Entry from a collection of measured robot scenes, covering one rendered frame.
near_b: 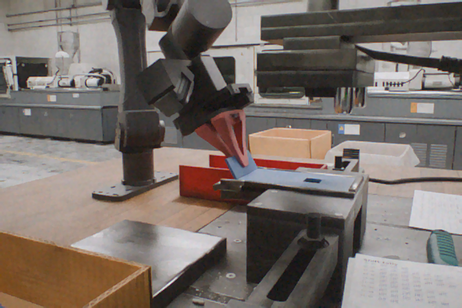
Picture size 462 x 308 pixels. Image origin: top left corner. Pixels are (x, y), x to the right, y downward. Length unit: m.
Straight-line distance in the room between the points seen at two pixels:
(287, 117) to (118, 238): 4.83
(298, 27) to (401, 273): 0.26
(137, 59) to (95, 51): 9.52
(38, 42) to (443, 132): 10.18
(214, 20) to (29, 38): 11.91
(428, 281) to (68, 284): 0.30
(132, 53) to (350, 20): 0.46
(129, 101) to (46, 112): 7.74
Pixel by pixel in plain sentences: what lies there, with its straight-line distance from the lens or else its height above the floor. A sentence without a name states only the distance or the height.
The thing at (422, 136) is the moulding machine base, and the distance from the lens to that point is 4.93.
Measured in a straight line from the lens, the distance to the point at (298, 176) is 0.51.
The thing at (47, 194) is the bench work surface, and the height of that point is 0.90.
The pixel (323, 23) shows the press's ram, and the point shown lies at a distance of 0.42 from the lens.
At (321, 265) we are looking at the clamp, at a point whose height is 0.97.
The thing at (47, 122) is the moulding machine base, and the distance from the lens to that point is 8.49.
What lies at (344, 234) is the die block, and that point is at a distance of 0.38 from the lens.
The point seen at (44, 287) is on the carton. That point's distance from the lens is 0.41.
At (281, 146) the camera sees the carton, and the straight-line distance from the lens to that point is 2.79.
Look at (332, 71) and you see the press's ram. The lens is 0.38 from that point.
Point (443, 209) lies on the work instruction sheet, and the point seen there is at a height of 0.90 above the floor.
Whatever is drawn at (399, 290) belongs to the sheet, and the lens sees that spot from 0.34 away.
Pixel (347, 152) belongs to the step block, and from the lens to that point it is 0.74.
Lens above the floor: 1.11
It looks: 9 degrees down
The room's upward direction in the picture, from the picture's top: straight up
